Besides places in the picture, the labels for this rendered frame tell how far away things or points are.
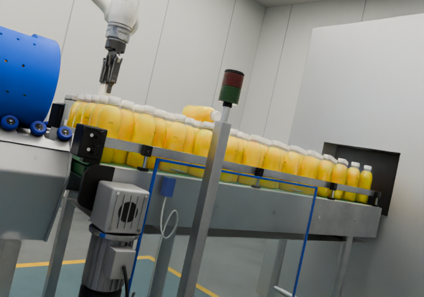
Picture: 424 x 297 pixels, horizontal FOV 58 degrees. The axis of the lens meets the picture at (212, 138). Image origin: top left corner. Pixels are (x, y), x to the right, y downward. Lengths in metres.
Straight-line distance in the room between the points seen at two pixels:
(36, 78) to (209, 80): 4.54
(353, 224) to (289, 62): 4.09
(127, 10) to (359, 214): 1.46
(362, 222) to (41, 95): 1.63
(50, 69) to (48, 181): 0.32
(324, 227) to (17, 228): 1.28
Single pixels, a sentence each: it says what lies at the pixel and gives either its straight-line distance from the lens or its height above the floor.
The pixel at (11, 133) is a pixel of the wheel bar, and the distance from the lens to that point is 1.20.
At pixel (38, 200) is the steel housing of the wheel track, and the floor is 0.76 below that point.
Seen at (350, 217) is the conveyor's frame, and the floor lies 0.83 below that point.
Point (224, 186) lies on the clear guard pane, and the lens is 1.35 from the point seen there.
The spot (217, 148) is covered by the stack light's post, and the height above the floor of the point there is 1.02.
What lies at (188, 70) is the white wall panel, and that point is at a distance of 5.31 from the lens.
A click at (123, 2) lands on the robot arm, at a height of 1.46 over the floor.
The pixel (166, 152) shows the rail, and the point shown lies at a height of 0.97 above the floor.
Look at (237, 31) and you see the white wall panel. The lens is 6.02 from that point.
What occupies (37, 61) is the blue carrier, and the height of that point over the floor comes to 1.14.
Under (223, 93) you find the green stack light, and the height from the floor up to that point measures 1.18.
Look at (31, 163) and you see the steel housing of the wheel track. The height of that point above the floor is 0.86.
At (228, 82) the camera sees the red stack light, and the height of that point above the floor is 1.22.
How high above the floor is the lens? 1.02
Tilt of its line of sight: 1 degrees up
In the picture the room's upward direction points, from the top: 13 degrees clockwise
